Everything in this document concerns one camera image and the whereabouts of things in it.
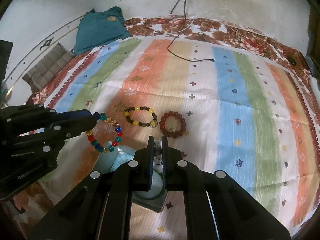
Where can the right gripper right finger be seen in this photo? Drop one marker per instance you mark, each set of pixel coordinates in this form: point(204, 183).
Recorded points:
point(216, 206)

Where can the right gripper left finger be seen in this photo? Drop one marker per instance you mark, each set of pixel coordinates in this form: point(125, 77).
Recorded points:
point(99, 207)

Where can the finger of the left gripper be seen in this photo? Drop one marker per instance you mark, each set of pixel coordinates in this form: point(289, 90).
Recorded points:
point(48, 125)
point(25, 114)

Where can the green jade bangle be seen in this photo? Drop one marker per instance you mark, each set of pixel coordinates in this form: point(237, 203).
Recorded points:
point(157, 188)

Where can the red floral bedsheet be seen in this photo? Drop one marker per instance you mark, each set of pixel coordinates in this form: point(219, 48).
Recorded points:
point(212, 30)

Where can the silver metal tin box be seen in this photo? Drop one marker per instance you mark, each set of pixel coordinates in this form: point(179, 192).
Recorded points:
point(140, 177)

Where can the teal pillow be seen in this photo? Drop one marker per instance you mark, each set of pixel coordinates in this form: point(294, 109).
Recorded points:
point(100, 28)

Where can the white rolled object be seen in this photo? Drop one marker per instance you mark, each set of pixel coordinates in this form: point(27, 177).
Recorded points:
point(314, 87)

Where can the small black object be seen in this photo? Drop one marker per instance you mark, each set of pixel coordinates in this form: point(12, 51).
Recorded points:
point(291, 60)

